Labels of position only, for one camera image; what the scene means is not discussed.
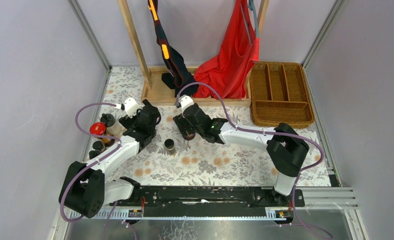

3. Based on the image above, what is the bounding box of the red lid sauce jar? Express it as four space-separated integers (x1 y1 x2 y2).
182 130 196 141

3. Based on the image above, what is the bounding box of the small black cap spice bottle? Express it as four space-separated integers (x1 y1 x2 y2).
163 138 176 156

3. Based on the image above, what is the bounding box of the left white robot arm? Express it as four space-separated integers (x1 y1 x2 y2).
58 97 161 222

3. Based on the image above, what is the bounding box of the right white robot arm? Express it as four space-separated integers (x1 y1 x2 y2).
175 103 310 196

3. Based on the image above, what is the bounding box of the red lid jar at left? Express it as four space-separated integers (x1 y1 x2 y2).
89 122 116 147

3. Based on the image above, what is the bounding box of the dark navy garment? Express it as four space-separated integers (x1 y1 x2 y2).
147 0 199 97

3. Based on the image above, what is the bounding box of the red apron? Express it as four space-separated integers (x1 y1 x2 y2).
194 0 260 99

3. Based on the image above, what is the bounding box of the wicker divided tray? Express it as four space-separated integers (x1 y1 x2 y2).
249 61 315 129

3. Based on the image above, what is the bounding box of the grey clothes hanger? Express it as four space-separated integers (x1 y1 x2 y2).
239 0 260 44

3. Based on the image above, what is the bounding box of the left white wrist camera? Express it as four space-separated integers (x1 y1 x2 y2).
115 97 143 118

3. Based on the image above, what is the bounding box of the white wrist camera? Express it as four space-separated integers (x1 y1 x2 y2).
115 97 143 118
174 95 195 113

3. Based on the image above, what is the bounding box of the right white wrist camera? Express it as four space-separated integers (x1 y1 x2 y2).
174 95 195 113

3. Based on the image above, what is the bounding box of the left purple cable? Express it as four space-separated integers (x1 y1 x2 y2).
59 101 123 223

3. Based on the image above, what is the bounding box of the wooden rack frame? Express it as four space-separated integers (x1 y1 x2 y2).
117 0 270 107

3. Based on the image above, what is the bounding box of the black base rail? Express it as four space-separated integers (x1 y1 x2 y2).
117 178 305 218

